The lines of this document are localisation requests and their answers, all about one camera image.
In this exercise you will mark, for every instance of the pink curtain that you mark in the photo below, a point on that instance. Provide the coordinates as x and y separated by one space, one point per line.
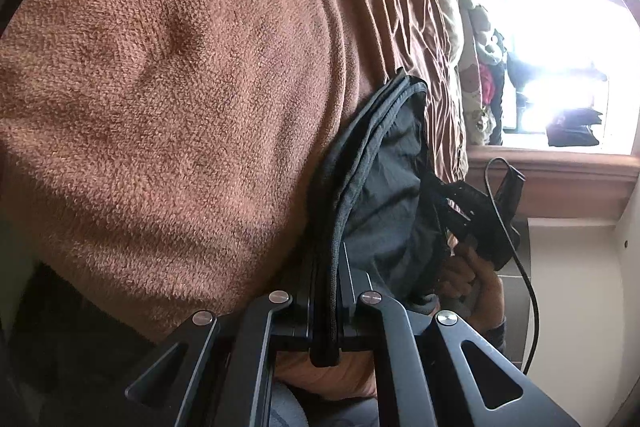
550 182

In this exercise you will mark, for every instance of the beige plush toy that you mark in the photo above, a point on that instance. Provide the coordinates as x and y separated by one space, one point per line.
474 14

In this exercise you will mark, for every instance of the black pants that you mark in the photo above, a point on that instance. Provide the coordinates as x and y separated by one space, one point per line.
390 187

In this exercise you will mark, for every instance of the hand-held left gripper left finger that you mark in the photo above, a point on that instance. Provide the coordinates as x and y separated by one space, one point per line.
295 322

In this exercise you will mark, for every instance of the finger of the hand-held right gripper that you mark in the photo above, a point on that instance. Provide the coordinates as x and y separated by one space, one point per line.
457 202

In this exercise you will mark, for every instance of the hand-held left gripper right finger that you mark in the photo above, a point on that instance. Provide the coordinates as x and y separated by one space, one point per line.
357 322

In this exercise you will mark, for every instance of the black white plush toy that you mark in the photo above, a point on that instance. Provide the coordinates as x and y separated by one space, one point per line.
492 49

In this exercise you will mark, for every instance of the short dark hanging garments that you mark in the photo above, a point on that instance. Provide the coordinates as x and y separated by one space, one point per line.
572 129

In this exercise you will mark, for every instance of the brown blanket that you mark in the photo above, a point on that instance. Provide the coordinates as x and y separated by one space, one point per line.
175 82

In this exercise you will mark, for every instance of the person's right hand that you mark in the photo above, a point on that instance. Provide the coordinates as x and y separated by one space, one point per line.
475 292

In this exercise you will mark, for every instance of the red cloth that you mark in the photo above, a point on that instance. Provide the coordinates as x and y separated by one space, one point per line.
486 84

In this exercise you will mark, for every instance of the person's left leg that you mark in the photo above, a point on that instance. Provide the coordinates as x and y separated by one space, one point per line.
320 409

